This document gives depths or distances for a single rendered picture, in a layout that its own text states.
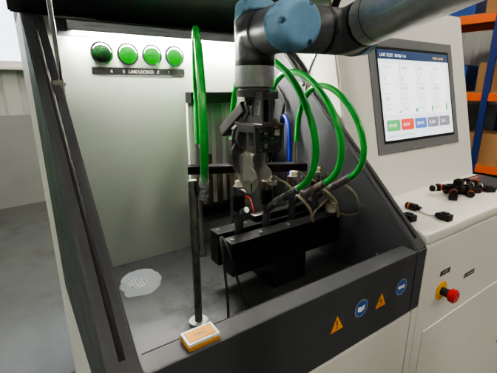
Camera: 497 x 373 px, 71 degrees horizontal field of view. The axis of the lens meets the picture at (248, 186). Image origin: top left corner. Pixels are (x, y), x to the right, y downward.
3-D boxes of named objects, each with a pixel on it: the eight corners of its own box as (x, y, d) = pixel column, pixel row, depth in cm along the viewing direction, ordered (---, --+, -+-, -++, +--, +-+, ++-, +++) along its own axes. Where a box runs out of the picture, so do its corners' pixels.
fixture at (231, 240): (232, 305, 78) (231, 243, 74) (211, 284, 86) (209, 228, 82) (336, 263, 96) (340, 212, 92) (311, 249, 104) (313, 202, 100)
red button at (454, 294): (450, 310, 85) (452, 291, 84) (433, 302, 89) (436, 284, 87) (460, 303, 88) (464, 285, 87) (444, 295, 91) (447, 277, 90)
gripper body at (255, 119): (253, 158, 64) (253, 89, 61) (228, 150, 71) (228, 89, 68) (285, 153, 68) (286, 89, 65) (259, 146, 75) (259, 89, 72)
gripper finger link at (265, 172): (263, 198, 70) (263, 153, 68) (247, 191, 75) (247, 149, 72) (275, 195, 72) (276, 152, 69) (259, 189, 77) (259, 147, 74)
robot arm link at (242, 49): (245, -8, 57) (226, 4, 64) (245, 64, 60) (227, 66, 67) (286, -2, 60) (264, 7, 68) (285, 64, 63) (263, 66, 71)
